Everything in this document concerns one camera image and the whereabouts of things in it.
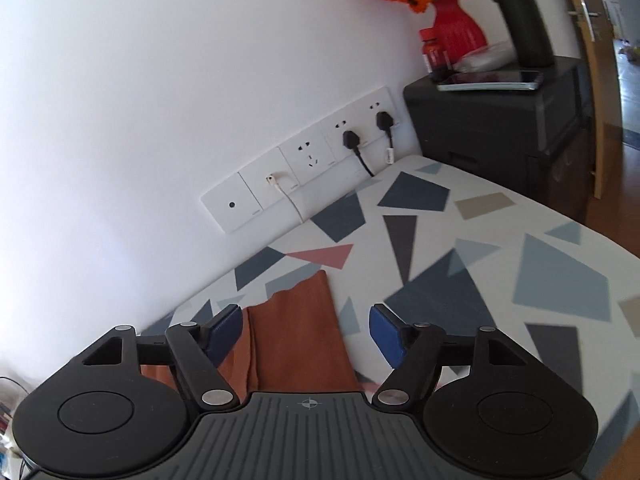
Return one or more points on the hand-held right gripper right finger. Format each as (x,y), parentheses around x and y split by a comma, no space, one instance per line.
(385,335)

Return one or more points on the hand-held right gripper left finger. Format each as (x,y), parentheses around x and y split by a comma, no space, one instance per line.
(225,332)

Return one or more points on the brown knit sweater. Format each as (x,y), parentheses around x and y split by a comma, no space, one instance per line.
(295,340)

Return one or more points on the black nightstand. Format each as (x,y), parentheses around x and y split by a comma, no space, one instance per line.
(475,120)

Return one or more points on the silver-edged tablet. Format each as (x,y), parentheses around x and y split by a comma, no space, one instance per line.
(490,79)

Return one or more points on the red pill bottle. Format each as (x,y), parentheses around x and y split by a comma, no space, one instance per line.
(432,55)

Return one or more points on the clear plastic bag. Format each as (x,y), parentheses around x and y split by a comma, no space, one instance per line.
(490,57)

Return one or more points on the wooden door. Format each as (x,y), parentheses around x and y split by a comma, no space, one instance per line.
(595,110)

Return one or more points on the red vase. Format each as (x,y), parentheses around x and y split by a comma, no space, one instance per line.
(457,30)

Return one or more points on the black tall bottle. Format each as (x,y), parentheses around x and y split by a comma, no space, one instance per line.
(525,25)

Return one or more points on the white data wall socket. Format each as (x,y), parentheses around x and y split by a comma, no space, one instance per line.
(285,170)

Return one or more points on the white wall power socket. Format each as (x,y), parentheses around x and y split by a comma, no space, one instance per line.
(325,147)
(385,102)
(335,127)

